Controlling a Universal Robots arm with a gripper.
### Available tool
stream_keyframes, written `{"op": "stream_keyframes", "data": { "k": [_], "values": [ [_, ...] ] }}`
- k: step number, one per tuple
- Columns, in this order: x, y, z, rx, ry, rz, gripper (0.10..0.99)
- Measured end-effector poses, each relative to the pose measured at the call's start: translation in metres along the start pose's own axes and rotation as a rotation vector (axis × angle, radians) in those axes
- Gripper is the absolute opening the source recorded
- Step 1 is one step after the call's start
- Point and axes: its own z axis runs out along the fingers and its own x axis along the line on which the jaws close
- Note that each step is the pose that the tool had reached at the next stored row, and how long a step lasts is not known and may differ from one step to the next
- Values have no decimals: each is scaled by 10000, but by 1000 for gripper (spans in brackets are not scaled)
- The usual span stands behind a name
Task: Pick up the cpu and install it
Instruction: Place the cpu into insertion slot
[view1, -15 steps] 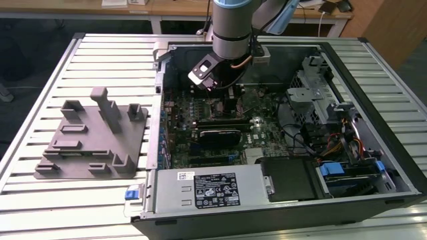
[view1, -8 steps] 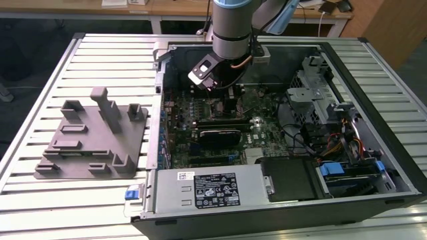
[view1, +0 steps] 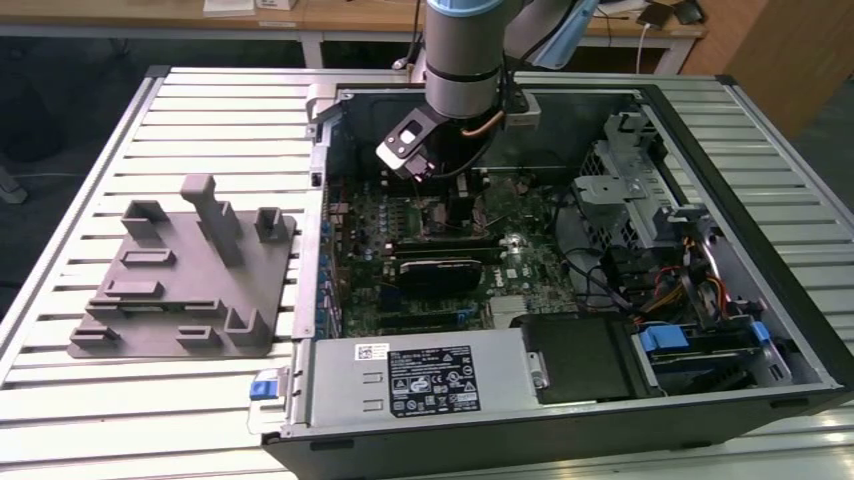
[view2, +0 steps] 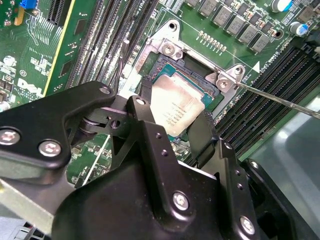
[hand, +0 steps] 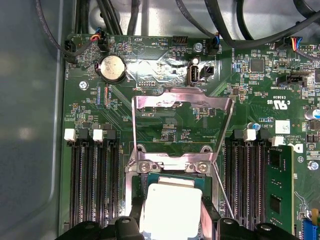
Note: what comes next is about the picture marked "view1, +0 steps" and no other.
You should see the green motherboard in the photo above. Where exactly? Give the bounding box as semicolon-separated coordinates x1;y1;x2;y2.
322;169;588;341

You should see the metal drive cage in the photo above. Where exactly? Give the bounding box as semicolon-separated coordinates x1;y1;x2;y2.
569;112;712;251

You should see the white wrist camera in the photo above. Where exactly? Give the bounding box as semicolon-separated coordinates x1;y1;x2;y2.
374;105;445;182

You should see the yellow wire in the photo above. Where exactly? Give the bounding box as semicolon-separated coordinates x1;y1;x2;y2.
640;293;689;312

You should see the silver chipset heatsink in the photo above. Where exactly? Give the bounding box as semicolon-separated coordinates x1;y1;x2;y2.
489;297;535;326

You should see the black expansion slot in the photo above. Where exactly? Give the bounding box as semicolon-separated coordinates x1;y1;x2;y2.
378;313;469;335

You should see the silver disk bay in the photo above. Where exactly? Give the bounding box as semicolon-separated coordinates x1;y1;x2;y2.
625;317;801;401

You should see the blue disk carrier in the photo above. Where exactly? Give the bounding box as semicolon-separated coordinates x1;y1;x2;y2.
636;322;769;381

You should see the copper coloured cable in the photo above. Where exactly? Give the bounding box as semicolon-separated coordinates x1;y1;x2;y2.
461;110;507;140

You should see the black graphics card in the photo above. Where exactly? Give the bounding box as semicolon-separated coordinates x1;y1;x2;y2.
396;257;483;301

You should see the wooden cabinet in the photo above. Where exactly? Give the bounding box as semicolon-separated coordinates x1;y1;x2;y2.
679;0;854;146

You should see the white paper sheet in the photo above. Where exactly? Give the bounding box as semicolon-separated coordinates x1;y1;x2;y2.
202;0;254;16

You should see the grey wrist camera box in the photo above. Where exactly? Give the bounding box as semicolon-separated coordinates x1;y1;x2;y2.
503;92;543;132

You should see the metal socket cover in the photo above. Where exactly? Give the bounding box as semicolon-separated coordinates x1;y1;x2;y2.
469;194;495;231

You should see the CPU socket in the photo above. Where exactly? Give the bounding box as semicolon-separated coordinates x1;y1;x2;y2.
413;195;492;242

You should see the silver power supply with label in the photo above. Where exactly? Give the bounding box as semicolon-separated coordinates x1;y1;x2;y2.
292;327;535;432

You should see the orange wire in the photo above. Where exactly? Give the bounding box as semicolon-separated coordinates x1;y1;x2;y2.
705;276;729;312

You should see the black open PC case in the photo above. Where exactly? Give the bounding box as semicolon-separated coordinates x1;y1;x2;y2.
244;82;854;480

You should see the wooden desk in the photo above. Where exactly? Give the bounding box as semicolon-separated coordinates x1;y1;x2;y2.
0;0;708;76

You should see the grey plastic parts rack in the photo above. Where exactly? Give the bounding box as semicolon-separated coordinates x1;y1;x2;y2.
68;173;302;360

